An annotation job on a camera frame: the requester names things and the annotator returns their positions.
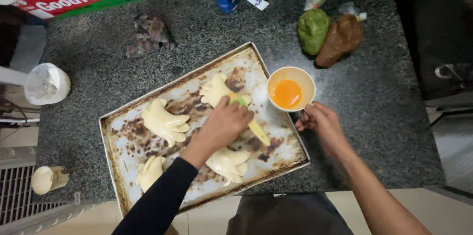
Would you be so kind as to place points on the green dough in plastic bag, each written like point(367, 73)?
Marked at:
point(313, 30)

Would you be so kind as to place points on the hand-shaped raw dough piece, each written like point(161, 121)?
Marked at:
point(162, 122)
point(149, 174)
point(229, 164)
point(214, 89)

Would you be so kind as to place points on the person's left hand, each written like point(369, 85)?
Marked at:
point(218, 131)

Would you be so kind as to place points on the white metal grate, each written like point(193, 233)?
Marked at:
point(18, 194)

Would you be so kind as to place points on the person's dark apron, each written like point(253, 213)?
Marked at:
point(288, 214)

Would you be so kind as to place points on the person's right hand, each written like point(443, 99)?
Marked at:
point(325, 124)

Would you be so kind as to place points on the person's left fingers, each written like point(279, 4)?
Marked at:
point(240, 113)

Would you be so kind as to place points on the yellow green silicone pastry brush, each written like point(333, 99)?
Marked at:
point(258, 131)

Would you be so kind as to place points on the white plastic flour container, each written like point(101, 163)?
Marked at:
point(46, 84)

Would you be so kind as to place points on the stained metal baking tray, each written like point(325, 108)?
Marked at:
point(258, 65)

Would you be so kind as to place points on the orange egg wash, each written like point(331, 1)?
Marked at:
point(286, 94)

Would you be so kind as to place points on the person's right fingers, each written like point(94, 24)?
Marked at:
point(303, 120)

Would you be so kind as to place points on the patterned brown cloth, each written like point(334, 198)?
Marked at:
point(149, 35)

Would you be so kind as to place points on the metal chair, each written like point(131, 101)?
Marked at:
point(452, 79)

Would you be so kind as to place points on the beige paper cup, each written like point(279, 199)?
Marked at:
point(48, 179)

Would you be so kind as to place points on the brown dough in plastic bag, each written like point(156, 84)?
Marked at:
point(340, 41)

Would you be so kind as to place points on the cream cup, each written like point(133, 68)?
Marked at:
point(301, 74)

